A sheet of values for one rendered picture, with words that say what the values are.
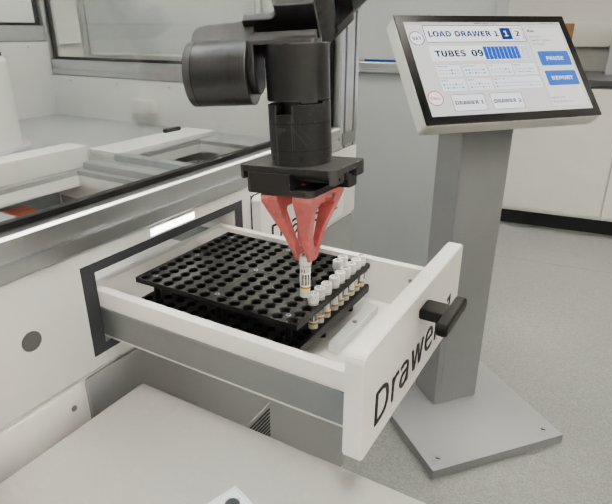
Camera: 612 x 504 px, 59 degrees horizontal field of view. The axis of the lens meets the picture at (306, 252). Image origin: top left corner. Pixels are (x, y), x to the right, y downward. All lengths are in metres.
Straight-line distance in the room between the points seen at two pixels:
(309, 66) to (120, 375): 0.44
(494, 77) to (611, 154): 2.14
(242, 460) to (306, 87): 0.37
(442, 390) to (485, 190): 0.66
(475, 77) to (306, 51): 1.01
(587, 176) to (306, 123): 3.17
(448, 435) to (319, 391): 1.28
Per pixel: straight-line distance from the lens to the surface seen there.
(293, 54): 0.48
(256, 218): 0.85
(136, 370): 0.74
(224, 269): 0.66
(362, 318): 0.66
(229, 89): 0.50
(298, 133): 0.48
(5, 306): 0.60
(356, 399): 0.47
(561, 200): 3.62
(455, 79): 1.42
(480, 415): 1.86
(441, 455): 1.70
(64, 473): 0.63
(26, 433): 0.67
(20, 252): 0.59
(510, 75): 1.52
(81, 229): 0.62
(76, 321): 0.65
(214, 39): 0.53
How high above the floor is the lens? 1.17
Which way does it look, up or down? 23 degrees down
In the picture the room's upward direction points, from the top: straight up
